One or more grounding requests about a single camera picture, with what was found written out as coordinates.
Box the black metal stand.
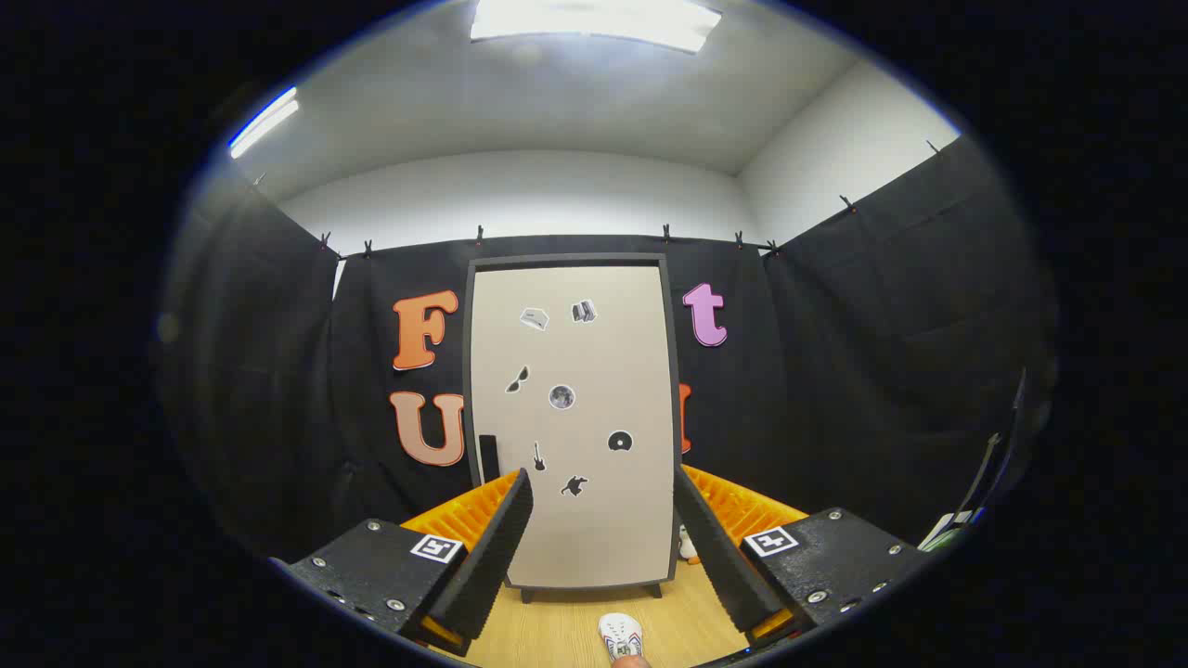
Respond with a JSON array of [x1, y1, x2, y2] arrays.
[[961, 366, 1031, 520]]

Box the white shoe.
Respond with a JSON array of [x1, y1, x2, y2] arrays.
[[599, 612, 644, 662]]

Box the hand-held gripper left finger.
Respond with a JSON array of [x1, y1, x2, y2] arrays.
[[269, 469, 535, 658]]

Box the rectangular ceiling light panel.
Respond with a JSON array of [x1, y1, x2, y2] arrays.
[[469, 0, 723, 54]]

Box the white papers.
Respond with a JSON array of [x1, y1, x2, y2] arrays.
[[919, 508, 977, 553]]

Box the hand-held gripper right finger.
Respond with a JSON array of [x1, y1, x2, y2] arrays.
[[673, 464, 938, 650]]

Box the narrow ceiling light strip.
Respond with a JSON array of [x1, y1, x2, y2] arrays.
[[229, 86, 301, 159]]

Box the black backdrop cloth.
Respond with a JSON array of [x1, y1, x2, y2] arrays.
[[158, 135, 1059, 562]]

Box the grey shoe cabinet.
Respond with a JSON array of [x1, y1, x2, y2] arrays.
[[462, 252, 683, 604]]

